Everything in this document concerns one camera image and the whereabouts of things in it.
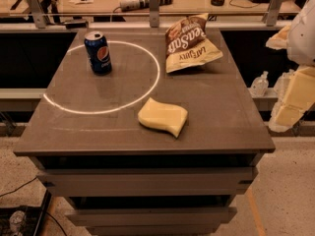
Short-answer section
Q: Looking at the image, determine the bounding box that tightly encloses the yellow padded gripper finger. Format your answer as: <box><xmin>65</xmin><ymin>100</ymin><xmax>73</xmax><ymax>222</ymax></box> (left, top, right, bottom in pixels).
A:
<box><xmin>269</xmin><ymin>65</ymin><xmax>315</xmax><ymax>133</ymax></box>
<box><xmin>266</xmin><ymin>26</ymin><xmax>290</xmax><ymax>50</ymax></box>

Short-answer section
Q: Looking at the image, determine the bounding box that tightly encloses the yellow wavy sponge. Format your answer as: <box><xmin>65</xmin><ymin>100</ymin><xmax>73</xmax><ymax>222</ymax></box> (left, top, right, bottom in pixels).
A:
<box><xmin>138</xmin><ymin>98</ymin><xmax>188</xmax><ymax>138</ymax></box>

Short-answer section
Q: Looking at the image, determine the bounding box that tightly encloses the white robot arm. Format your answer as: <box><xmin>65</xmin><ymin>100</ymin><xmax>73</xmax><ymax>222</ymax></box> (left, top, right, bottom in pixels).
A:
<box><xmin>266</xmin><ymin>0</ymin><xmax>315</xmax><ymax>133</ymax></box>

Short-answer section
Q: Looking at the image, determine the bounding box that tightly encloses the clear plastic bottle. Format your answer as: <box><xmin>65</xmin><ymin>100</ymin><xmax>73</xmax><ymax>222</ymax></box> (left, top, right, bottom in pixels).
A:
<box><xmin>250</xmin><ymin>71</ymin><xmax>269</xmax><ymax>97</ymax></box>

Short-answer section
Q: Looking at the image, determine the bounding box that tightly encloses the brown and cream chip bag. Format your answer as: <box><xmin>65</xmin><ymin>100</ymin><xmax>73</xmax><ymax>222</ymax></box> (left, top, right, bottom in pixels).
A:
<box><xmin>165</xmin><ymin>14</ymin><xmax>222</xmax><ymax>73</ymax></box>

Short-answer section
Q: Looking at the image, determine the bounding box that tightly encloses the white power strip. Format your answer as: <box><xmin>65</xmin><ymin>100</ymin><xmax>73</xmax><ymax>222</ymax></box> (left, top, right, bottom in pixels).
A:
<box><xmin>119</xmin><ymin>0</ymin><xmax>173</xmax><ymax>12</ymax></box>

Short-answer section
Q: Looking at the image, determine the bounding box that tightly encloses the blue Pepsi can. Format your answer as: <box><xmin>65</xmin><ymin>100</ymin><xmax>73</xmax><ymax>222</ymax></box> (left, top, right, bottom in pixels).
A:
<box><xmin>84</xmin><ymin>31</ymin><xmax>112</xmax><ymax>75</ymax></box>

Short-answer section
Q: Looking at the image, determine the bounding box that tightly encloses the grey drawer cabinet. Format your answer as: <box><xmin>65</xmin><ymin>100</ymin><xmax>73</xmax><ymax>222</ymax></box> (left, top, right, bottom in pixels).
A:
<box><xmin>15</xmin><ymin>29</ymin><xmax>275</xmax><ymax>236</ymax></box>

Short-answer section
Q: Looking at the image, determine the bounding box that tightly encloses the black floor box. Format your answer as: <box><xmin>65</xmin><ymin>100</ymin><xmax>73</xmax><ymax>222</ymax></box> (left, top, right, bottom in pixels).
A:
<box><xmin>0</xmin><ymin>192</ymin><xmax>51</xmax><ymax>236</ymax></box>

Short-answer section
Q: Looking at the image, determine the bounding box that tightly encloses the metal railing post right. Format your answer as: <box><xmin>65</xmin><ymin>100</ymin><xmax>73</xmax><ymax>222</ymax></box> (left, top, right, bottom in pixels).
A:
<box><xmin>263</xmin><ymin>0</ymin><xmax>284</xmax><ymax>27</ymax></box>

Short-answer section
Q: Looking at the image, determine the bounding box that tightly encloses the metal railing post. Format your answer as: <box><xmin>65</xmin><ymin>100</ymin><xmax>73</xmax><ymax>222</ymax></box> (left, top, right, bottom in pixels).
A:
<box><xmin>263</xmin><ymin>0</ymin><xmax>284</xmax><ymax>27</ymax></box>
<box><xmin>149</xmin><ymin>0</ymin><xmax>159</xmax><ymax>28</ymax></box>
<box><xmin>26</xmin><ymin>0</ymin><xmax>47</xmax><ymax>29</ymax></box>

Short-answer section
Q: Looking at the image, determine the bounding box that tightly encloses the metal railing post left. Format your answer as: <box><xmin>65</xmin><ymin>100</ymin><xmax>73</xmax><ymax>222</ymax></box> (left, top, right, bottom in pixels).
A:
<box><xmin>26</xmin><ymin>0</ymin><xmax>47</xmax><ymax>29</ymax></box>

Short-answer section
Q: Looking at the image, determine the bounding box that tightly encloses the black floor cable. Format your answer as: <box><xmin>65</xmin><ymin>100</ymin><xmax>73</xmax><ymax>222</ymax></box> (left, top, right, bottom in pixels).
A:
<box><xmin>0</xmin><ymin>176</ymin><xmax>38</xmax><ymax>199</ymax></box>

